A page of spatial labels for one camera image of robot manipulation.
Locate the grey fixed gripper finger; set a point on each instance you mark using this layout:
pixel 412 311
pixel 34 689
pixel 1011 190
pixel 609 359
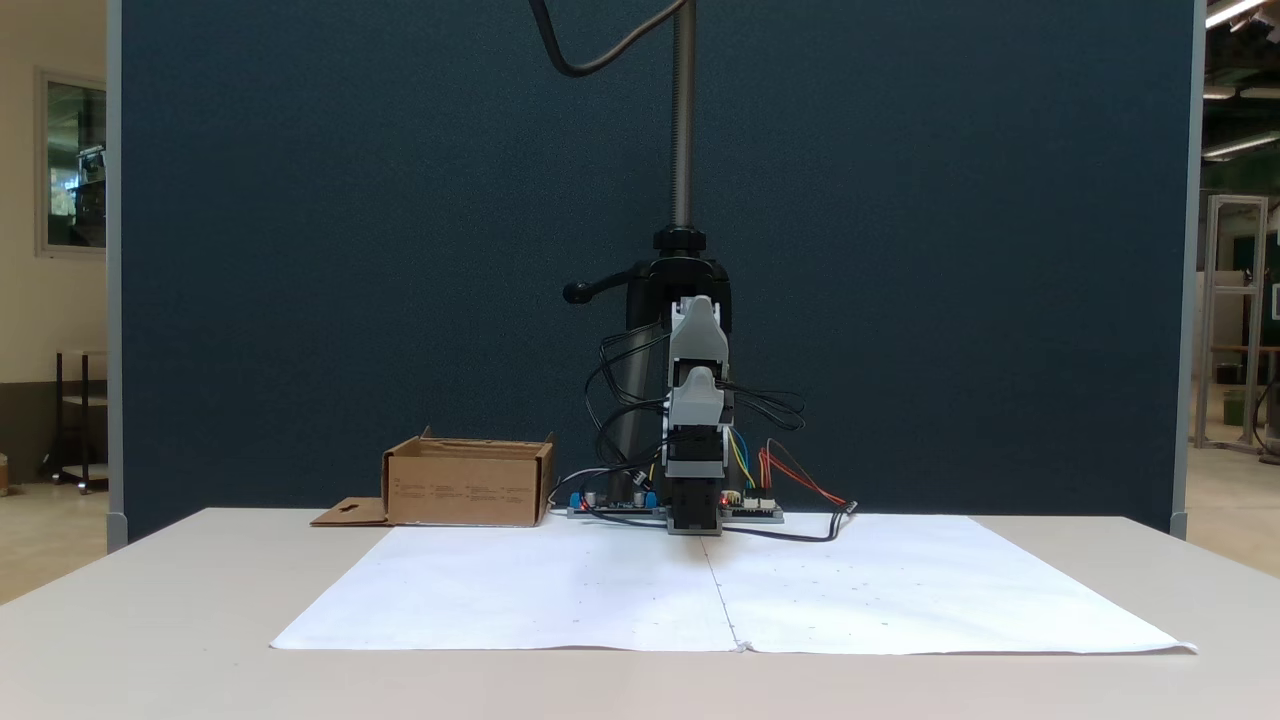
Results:
pixel 698 385

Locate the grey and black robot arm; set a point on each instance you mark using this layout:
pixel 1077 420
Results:
pixel 697 335

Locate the small motor controller board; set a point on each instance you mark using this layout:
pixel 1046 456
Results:
pixel 755 511

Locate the blue power converter board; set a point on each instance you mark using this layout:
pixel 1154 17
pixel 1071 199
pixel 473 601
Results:
pixel 610 504

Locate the brown cardboard box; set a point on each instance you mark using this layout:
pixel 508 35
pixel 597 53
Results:
pixel 465 490

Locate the white paper sheet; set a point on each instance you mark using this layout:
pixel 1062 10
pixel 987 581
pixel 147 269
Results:
pixel 500 590
pixel 900 590

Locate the dark blue partition panel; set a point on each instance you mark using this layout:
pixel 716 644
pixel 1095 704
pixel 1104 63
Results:
pixel 300 250

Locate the black shelf cart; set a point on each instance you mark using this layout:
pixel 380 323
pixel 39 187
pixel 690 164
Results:
pixel 58 420

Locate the ceiling strip light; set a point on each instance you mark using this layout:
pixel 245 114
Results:
pixel 1230 10

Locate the metal camera stand pole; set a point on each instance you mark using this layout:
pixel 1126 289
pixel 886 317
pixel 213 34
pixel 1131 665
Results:
pixel 683 120

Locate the aluminium profile frame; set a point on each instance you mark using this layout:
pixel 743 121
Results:
pixel 1213 300

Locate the framed wall window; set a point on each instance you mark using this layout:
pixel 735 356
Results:
pixel 75 160

